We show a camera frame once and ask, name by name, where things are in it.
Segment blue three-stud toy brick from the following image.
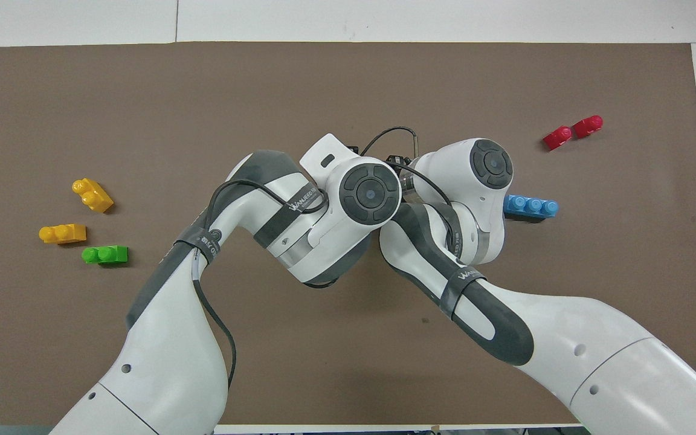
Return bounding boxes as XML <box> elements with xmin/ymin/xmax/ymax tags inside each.
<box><xmin>503</xmin><ymin>194</ymin><xmax>559</xmax><ymax>223</ymax></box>

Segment brown table mat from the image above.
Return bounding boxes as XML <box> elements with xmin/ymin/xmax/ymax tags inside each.
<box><xmin>0</xmin><ymin>41</ymin><xmax>696</xmax><ymax>427</ymax></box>

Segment red one-stud toy brick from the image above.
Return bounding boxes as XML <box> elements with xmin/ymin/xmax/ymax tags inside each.
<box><xmin>572</xmin><ymin>115</ymin><xmax>604</xmax><ymax>140</ymax></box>
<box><xmin>543</xmin><ymin>126</ymin><xmax>573</xmax><ymax>151</ymax></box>

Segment green two-stud toy brick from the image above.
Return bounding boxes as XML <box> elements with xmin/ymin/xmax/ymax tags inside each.
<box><xmin>82</xmin><ymin>245</ymin><xmax>129</xmax><ymax>266</ymax></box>

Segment yellow two-stud toy brick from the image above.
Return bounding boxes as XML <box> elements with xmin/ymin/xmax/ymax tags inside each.
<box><xmin>72</xmin><ymin>178</ymin><xmax>115</xmax><ymax>214</ymax></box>
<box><xmin>39</xmin><ymin>224</ymin><xmax>88</xmax><ymax>245</ymax></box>

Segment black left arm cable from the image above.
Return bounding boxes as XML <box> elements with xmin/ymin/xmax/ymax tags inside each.
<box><xmin>190</xmin><ymin>178</ymin><xmax>332</xmax><ymax>391</ymax></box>

